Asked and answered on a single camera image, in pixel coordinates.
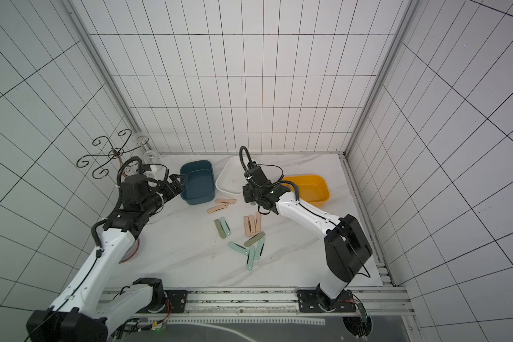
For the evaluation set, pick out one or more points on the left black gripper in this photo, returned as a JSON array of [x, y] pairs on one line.
[[170, 188]]

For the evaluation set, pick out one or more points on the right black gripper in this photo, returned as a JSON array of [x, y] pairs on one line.
[[252, 196]]

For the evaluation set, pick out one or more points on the olive knife pair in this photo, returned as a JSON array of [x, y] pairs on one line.
[[219, 228]]

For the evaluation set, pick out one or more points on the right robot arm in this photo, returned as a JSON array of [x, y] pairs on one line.
[[347, 248]]

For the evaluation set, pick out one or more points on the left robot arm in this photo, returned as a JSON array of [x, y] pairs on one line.
[[74, 315]]

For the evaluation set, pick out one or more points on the dark teal storage box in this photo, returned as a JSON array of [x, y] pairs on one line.
[[200, 182]]

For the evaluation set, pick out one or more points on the white storage box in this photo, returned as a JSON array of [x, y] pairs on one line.
[[232, 179]]

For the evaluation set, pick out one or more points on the yellow storage box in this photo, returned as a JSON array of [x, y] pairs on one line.
[[313, 189]]

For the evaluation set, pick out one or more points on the clear wine glass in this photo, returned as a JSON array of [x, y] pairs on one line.
[[149, 155]]

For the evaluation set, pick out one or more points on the pink knife cluster left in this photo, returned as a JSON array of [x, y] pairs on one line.
[[247, 226]]

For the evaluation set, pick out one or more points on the olive knife below pink cluster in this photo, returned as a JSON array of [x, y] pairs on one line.
[[254, 239]]

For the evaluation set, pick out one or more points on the pink knife upper left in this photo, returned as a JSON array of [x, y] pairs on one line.
[[226, 201]]

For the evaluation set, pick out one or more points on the mint knife lower right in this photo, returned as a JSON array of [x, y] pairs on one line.
[[259, 248]]

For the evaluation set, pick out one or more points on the mint knife left pair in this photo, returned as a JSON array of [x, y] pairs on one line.
[[225, 227]]

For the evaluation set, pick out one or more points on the mint knife lower flat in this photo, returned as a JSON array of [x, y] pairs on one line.
[[238, 248]]

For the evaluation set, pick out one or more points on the mint knife lower vertical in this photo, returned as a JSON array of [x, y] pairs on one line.
[[251, 258]]

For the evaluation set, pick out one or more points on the metal scroll glass rack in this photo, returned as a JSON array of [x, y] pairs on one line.
[[110, 152]]

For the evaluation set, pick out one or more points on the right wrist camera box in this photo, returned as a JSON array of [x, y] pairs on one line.
[[256, 177]]

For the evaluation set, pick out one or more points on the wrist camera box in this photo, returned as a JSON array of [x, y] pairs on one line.
[[150, 171], [256, 177]]

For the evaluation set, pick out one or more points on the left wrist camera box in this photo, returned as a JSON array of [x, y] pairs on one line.
[[150, 171]]

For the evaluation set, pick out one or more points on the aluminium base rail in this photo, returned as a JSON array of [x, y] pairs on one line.
[[284, 301]]

